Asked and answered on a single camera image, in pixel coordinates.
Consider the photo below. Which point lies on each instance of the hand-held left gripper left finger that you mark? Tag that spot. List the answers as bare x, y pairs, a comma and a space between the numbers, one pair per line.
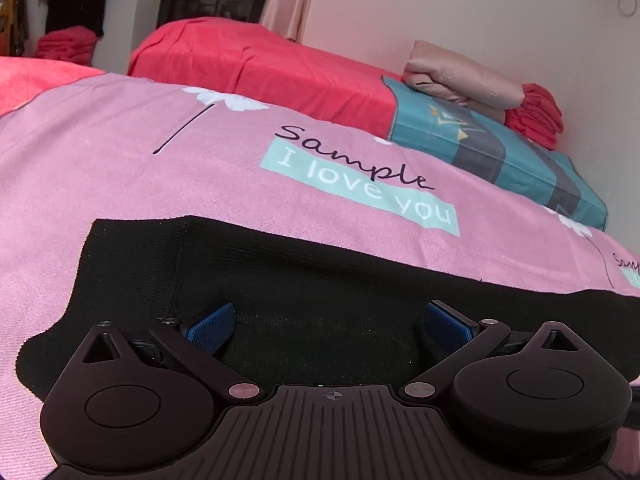
210, 329

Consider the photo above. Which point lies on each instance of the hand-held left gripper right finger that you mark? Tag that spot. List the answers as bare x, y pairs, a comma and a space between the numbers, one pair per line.
449, 327

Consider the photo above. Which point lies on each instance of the black pants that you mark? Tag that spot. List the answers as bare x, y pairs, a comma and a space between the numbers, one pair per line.
325, 290

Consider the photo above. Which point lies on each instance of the pink printed blanket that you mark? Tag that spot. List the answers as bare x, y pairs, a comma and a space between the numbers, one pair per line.
150, 180

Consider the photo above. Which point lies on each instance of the teal grey striped pillow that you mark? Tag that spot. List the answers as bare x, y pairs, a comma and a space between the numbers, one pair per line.
490, 155

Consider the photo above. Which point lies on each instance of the pink folded quilt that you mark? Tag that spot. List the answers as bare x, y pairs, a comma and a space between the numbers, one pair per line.
465, 77

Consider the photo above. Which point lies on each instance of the red bed sheet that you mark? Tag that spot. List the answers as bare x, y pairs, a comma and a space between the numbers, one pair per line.
280, 70

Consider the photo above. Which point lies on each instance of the stack of red folded cloth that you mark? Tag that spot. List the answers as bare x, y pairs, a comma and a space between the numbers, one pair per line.
65, 47

